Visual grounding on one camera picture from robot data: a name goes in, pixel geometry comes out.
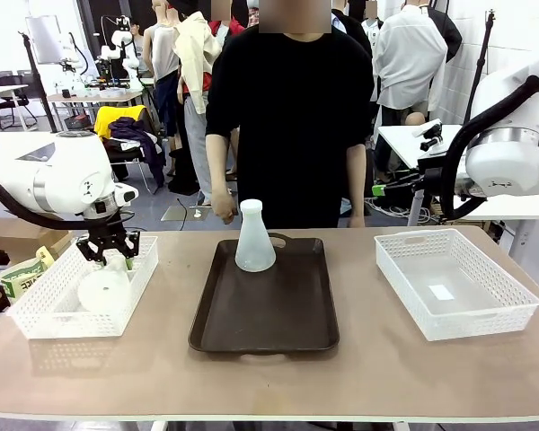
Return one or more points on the person's left hand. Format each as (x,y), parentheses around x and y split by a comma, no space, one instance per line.
(356,221)

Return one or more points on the mannequin with white tank top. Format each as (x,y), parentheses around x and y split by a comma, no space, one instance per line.
(164,58)

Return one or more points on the mannequin with white shirt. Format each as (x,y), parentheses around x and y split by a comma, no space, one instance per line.
(409,63)

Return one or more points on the yellow garment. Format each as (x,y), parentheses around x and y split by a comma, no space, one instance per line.
(117,119)

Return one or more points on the white perforated plastic basket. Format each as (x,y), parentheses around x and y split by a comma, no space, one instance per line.
(458,292)
(49,310)

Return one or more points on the grey floor plate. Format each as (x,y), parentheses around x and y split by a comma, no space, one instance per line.
(193,211)

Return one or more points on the mannequin with black jacket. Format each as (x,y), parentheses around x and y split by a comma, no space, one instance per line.
(447,31)

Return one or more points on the person in black sweater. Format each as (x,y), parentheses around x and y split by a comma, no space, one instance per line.
(292,125)

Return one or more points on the grey whiteboard panel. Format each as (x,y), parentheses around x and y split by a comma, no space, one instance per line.
(45,40)

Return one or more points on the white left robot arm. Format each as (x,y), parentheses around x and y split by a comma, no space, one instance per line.
(49,175)

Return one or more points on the person's left forearm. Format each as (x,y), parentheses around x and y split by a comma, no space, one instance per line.
(356,179)

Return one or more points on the cluttered background desk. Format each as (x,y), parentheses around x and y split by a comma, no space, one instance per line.
(94,96)

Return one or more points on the black metal chair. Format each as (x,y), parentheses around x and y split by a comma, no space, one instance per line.
(117,157)

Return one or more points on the black tripod stand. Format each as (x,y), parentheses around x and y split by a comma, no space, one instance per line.
(478,67)
(38,85)

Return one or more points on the green and white carton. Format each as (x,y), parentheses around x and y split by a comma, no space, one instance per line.
(22,278)

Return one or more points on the person's right hand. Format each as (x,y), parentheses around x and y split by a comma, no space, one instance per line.
(224,207)

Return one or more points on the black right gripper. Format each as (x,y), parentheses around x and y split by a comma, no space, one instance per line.
(430,180)

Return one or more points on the mannequin with cream jacket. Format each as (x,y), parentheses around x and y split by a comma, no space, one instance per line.
(197,67)

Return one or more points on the dark purple garment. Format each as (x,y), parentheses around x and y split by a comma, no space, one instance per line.
(148,143)

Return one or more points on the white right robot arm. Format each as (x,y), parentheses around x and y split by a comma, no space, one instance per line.
(512,134)

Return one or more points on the red and black crate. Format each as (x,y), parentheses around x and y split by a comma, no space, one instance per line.
(77,122)

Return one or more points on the person's right forearm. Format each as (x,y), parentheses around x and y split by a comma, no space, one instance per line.
(218,166)

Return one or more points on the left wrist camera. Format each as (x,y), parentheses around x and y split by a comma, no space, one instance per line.
(126,194)

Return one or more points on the dark brown plastic tray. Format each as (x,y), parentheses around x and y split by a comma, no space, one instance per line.
(265,305)

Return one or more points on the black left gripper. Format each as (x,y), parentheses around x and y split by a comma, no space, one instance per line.
(108,222)

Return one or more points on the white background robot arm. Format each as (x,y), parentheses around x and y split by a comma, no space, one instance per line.
(121,45)

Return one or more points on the black office chair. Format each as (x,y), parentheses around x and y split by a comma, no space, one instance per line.
(11,99)

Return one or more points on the white paper label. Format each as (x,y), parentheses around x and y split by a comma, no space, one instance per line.
(441,292)

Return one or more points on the brown cardboard box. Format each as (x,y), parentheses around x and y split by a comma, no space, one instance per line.
(22,238)

